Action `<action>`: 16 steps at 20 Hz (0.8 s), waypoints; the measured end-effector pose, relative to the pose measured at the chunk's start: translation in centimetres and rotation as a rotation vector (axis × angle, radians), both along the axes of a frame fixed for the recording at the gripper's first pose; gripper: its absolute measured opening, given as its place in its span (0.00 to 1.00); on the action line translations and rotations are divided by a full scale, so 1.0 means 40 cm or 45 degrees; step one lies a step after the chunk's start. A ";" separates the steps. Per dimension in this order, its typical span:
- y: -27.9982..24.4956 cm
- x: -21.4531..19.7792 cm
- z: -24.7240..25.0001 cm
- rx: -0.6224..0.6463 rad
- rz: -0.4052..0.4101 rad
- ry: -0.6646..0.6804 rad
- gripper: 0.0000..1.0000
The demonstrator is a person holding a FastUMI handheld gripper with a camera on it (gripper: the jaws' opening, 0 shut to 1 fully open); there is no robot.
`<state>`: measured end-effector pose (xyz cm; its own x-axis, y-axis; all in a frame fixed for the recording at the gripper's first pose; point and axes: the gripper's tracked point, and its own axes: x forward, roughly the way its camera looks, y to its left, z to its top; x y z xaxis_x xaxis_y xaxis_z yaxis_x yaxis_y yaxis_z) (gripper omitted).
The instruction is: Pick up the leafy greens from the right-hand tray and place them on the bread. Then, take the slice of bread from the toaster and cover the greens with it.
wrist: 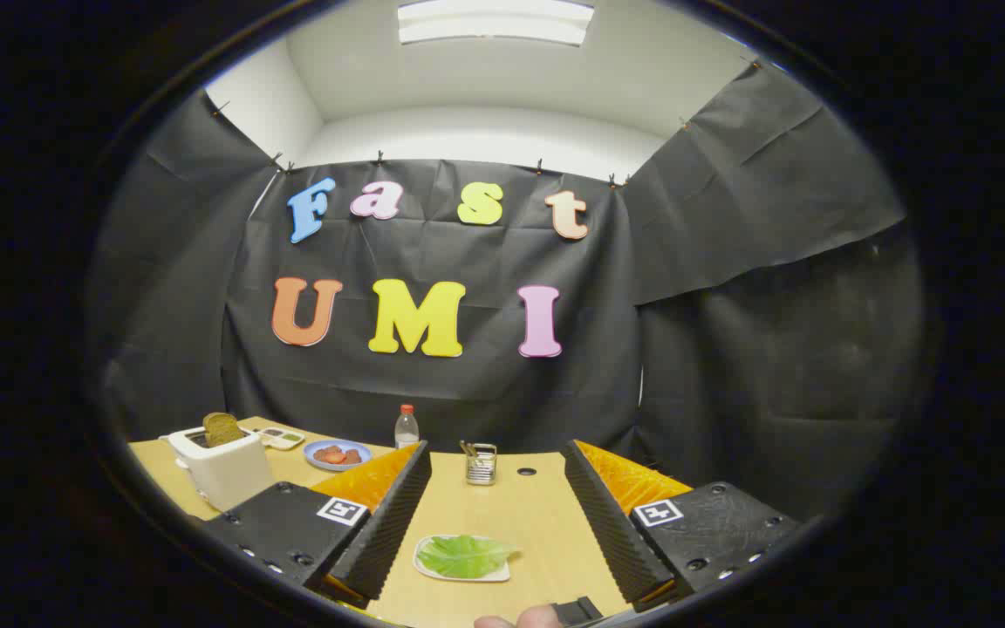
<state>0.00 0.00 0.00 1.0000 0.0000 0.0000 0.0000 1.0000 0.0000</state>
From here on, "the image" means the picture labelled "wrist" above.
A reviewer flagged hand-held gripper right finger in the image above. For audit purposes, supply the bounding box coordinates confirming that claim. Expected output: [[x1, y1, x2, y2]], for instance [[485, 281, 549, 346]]
[[562, 440, 804, 613]]

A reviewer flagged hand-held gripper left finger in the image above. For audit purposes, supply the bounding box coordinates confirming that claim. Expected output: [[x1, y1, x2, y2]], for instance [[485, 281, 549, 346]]
[[202, 440, 434, 611]]

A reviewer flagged green lettuce leaf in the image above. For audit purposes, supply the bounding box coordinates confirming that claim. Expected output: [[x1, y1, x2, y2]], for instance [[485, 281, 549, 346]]
[[417, 534, 523, 579]]

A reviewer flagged brown bread slice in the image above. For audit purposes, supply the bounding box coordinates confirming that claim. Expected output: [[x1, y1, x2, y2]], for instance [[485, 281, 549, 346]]
[[202, 412, 246, 449]]

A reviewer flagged blue plate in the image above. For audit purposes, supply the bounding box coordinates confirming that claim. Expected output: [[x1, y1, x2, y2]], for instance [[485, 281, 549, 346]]
[[304, 439, 373, 473]]

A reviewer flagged small white square dish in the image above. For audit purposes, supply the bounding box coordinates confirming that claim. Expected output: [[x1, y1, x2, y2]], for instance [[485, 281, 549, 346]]
[[414, 534, 512, 583]]

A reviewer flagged black backdrop cloth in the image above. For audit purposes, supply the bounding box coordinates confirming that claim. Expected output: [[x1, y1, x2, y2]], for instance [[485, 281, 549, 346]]
[[88, 61, 926, 524]]

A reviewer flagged white toaster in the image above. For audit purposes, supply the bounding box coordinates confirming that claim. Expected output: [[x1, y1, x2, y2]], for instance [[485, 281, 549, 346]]
[[160, 426, 275, 513]]

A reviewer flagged ceiling light panel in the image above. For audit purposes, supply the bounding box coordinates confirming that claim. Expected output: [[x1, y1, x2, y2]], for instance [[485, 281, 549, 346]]
[[396, 0, 596, 47]]

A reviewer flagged wire mesh utensil holder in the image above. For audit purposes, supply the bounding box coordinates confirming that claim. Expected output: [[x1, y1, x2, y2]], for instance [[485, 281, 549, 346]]
[[465, 443, 498, 486]]

